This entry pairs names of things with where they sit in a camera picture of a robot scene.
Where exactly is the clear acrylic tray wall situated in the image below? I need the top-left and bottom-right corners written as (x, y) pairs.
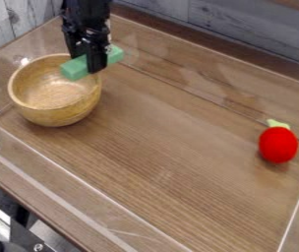
top-left (0, 126), bottom-right (192, 252)

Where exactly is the red plush strawberry toy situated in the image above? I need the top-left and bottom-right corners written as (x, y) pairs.
top-left (260, 119), bottom-right (299, 163)

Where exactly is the green rectangular block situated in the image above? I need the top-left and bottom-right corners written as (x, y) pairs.
top-left (61, 45), bottom-right (125, 81)

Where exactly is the black metal equipment base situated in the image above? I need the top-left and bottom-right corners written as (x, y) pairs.
top-left (0, 220), bottom-right (71, 252)

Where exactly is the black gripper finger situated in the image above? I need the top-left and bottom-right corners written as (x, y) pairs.
top-left (65, 32), bottom-right (87, 58)
top-left (87, 36), bottom-right (111, 74)

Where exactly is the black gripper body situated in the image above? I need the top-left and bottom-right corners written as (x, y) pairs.
top-left (61, 0), bottom-right (113, 40)

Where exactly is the wooden bowl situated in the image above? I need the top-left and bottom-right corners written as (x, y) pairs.
top-left (8, 53), bottom-right (103, 127)

